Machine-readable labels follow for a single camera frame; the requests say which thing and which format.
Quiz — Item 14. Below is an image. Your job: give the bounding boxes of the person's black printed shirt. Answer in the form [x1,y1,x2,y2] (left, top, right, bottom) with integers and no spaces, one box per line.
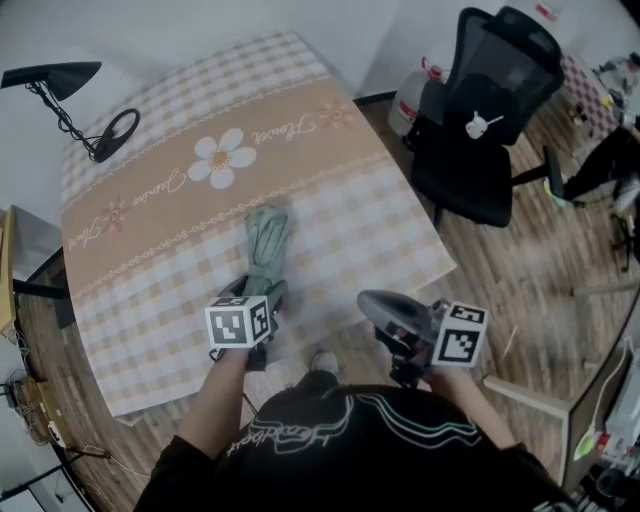
[132,369,581,512]

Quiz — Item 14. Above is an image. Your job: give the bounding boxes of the small white toy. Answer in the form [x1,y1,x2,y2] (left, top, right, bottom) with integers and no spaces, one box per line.
[464,110,505,141]

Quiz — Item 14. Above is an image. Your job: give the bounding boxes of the wooden board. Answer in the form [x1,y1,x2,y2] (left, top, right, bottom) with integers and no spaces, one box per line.
[0,203,18,337]

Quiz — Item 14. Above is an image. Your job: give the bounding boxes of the clear water jug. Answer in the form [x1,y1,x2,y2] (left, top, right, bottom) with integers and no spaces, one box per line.
[387,56,451,137]

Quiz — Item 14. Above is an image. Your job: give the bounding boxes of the person's grey shoe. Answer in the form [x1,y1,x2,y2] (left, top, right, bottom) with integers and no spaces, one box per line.
[308,350,340,376]

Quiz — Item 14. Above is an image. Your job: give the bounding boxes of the black desk lamp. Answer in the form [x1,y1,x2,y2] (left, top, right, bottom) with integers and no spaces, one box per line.
[0,60,142,165]

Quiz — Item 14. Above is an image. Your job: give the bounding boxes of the person's right forearm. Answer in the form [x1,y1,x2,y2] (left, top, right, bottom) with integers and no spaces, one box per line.
[428,365,517,451]

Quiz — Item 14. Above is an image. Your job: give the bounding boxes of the white cable with green clip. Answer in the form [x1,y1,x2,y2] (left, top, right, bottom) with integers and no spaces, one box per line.
[572,344,636,464]

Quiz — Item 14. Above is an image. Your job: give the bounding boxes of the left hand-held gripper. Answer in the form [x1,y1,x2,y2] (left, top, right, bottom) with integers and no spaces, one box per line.
[204,276,290,372]

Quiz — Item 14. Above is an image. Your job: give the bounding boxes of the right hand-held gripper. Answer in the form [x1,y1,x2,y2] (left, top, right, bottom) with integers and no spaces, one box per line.
[356,289,489,390]

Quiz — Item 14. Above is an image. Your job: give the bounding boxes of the black mesh office chair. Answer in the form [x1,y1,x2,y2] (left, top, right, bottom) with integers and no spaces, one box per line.
[405,5,567,230]

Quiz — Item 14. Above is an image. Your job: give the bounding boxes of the person's left forearm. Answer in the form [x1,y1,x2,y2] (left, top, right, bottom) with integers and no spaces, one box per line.
[175,346,262,459]

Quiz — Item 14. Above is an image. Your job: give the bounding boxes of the power strip with cables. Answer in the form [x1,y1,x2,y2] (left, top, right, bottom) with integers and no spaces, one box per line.
[2,369,71,451]

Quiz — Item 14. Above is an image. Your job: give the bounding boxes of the pink checkered cloth table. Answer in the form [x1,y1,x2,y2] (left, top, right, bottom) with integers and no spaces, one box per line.
[558,52,624,144]

